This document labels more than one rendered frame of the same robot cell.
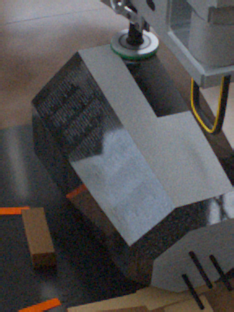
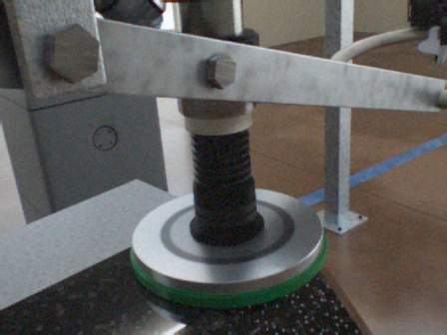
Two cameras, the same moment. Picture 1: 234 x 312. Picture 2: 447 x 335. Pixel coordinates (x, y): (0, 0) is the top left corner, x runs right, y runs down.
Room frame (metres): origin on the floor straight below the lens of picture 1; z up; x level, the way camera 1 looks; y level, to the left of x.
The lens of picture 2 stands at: (2.50, -0.38, 1.12)
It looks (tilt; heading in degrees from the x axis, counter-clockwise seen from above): 22 degrees down; 73
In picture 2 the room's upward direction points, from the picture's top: 4 degrees counter-clockwise
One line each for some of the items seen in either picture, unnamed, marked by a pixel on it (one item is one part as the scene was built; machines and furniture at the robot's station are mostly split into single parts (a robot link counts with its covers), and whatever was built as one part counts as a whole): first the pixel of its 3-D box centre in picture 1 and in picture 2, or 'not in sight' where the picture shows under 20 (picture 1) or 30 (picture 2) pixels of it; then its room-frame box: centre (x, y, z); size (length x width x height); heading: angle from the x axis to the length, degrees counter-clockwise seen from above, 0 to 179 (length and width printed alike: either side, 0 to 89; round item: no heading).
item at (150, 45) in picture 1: (134, 41); (226, 231); (2.64, 0.10, 0.84); 0.21 x 0.21 x 0.01
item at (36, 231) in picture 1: (38, 237); not in sight; (2.05, 0.50, 0.07); 0.30 x 0.12 x 0.12; 19
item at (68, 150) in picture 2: not in sight; (91, 188); (2.51, 1.29, 0.43); 0.50 x 0.50 x 0.85; 19
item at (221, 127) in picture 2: not in sight; (217, 108); (2.64, 0.10, 0.98); 0.07 x 0.07 x 0.04
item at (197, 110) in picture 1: (208, 93); not in sight; (2.06, -0.21, 1.05); 0.23 x 0.03 x 0.32; 28
